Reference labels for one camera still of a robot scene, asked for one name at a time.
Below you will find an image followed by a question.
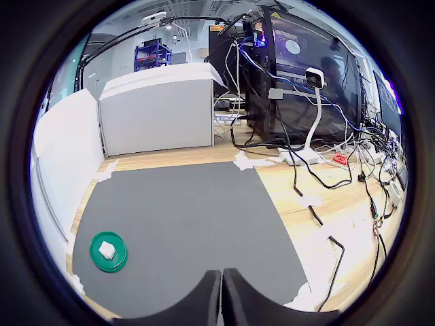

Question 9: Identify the dark grey mat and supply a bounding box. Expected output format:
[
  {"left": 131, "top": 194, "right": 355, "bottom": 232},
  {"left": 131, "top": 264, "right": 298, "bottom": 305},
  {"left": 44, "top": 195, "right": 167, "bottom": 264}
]
[{"left": 71, "top": 161, "right": 310, "bottom": 322}]

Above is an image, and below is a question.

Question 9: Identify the black monitor screen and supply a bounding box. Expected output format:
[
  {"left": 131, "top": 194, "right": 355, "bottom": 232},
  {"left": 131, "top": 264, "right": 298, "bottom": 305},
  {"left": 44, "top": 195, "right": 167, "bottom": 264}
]
[{"left": 372, "top": 69, "right": 404, "bottom": 130}]

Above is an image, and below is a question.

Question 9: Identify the thick black braided cable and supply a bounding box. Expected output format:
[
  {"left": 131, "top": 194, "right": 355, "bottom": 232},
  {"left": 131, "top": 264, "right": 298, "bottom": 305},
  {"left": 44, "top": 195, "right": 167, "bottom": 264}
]
[{"left": 368, "top": 217, "right": 390, "bottom": 285}]

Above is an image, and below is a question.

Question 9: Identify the white power strip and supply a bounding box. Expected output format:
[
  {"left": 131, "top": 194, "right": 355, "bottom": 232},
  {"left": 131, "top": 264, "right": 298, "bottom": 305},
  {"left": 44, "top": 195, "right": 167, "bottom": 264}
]
[{"left": 332, "top": 142, "right": 385, "bottom": 164}]

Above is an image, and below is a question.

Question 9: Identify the black glass computer tower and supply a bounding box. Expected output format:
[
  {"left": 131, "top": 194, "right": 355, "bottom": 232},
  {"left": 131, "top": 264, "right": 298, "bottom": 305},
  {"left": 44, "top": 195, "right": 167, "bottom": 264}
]
[{"left": 243, "top": 6, "right": 361, "bottom": 143}]

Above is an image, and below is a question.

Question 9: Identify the white overhead webcam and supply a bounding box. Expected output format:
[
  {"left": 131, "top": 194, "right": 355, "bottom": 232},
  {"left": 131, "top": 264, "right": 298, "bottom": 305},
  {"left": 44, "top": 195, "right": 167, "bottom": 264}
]
[{"left": 141, "top": 11, "right": 168, "bottom": 25}]

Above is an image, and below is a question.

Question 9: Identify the round green lid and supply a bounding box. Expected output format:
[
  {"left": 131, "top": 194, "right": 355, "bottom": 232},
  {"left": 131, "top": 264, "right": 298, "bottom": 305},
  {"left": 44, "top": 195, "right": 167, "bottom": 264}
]
[{"left": 89, "top": 231, "right": 129, "bottom": 273}]

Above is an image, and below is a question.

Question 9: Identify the long black taped cable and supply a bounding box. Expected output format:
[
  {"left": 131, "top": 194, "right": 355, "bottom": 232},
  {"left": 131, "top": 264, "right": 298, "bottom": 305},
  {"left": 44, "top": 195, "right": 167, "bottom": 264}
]
[{"left": 292, "top": 149, "right": 346, "bottom": 312}]

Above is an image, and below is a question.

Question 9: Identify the white gooseneck webcam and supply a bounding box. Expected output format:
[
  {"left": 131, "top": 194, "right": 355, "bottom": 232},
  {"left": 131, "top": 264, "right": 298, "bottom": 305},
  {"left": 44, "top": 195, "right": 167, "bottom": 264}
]
[{"left": 277, "top": 67, "right": 329, "bottom": 166}]

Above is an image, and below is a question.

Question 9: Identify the white masking tape piece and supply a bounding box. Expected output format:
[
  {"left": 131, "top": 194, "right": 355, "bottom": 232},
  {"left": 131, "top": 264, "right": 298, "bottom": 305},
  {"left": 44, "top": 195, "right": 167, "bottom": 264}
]
[
  {"left": 295, "top": 195, "right": 326, "bottom": 208},
  {"left": 97, "top": 158, "right": 120, "bottom": 183},
  {"left": 232, "top": 151, "right": 277, "bottom": 171},
  {"left": 67, "top": 272, "right": 86, "bottom": 297},
  {"left": 317, "top": 220, "right": 337, "bottom": 240}
]

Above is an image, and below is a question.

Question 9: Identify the blue and white sign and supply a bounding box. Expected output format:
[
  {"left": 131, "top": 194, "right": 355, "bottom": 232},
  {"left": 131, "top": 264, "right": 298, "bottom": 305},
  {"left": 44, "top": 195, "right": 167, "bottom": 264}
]
[{"left": 213, "top": 113, "right": 239, "bottom": 125}]

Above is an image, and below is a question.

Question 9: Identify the blue shelf rack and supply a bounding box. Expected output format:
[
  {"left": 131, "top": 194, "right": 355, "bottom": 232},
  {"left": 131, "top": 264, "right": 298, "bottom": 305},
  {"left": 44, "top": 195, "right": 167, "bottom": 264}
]
[{"left": 134, "top": 39, "right": 173, "bottom": 72}]

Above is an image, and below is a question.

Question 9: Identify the black boom stand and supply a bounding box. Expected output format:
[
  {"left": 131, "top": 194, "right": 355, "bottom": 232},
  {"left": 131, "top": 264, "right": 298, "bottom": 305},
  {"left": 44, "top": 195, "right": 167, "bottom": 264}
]
[{"left": 76, "top": 15, "right": 245, "bottom": 89}]

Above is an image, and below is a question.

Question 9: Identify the white power adapter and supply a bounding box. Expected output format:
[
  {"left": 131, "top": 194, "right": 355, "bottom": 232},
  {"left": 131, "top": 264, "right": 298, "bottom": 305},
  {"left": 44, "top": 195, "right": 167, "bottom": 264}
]
[{"left": 389, "top": 179, "right": 405, "bottom": 208}]

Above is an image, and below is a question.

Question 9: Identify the white foam partition board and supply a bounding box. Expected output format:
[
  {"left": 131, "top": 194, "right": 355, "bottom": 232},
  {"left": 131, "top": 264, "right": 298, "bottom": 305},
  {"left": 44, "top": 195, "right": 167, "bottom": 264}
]
[
  {"left": 98, "top": 62, "right": 224, "bottom": 158},
  {"left": 30, "top": 149, "right": 69, "bottom": 272},
  {"left": 33, "top": 88, "right": 105, "bottom": 245}
]

